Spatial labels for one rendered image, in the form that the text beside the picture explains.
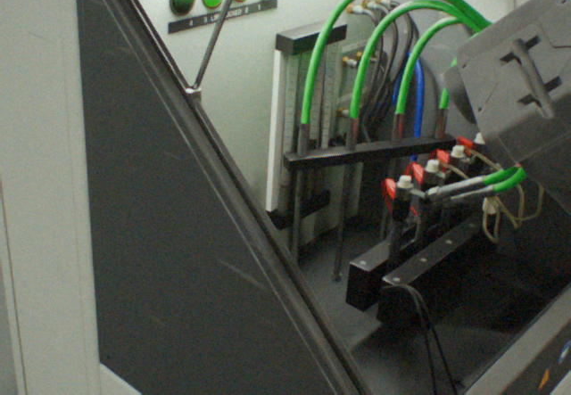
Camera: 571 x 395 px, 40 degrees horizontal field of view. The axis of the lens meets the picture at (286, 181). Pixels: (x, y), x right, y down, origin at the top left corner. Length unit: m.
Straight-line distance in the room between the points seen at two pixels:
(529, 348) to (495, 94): 0.78
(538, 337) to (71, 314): 0.74
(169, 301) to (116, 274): 0.12
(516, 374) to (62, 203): 0.71
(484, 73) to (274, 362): 0.59
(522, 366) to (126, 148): 0.62
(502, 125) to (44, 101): 0.85
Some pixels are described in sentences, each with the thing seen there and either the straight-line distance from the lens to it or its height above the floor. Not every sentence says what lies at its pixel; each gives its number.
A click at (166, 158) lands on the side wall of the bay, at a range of 0.99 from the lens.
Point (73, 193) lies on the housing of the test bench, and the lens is 1.21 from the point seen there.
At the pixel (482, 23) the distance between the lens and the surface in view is 1.06.
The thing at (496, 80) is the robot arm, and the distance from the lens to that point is 0.47.
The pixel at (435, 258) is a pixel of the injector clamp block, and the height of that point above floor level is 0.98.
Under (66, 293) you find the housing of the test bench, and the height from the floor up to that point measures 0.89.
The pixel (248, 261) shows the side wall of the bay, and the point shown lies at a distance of 0.94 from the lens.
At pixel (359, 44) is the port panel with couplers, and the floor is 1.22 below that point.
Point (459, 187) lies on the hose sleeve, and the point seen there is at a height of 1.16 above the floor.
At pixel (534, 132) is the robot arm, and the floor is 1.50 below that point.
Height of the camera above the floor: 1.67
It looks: 28 degrees down
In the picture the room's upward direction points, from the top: 4 degrees clockwise
